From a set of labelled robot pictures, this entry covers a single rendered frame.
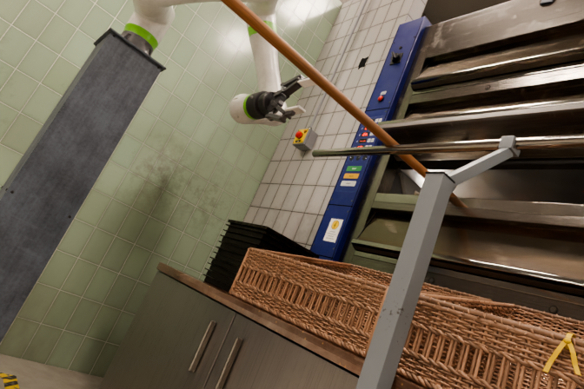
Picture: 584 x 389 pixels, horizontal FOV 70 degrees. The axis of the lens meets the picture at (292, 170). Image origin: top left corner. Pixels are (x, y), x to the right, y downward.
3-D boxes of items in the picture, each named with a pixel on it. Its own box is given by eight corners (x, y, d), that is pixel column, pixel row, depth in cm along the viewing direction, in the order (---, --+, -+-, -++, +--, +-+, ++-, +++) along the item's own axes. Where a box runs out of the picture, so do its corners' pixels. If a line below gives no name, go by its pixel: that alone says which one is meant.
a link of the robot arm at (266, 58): (243, 42, 168) (258, 29, 159) (267, 48, 175) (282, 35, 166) (255, 128, 161) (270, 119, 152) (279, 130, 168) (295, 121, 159)
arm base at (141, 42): (97, 52, 163) (105, 40, 165) (131, 75, 171) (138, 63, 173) (116, 36, 143) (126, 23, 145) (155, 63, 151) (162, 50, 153)
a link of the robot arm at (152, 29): (117, 19, 145) (143, -21, 151) (123, 42, 160) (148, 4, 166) (152, 37, 147) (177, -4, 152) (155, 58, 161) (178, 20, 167)
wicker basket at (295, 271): (325, 334, 154) (351, 264, 162) (473, 402, 111) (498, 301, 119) (224, 292, 127) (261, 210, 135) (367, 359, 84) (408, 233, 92)
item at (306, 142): (300, 150, 234) (307, 135, 237) (311, 150, 226) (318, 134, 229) (290, 144, 230) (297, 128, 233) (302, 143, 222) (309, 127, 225)
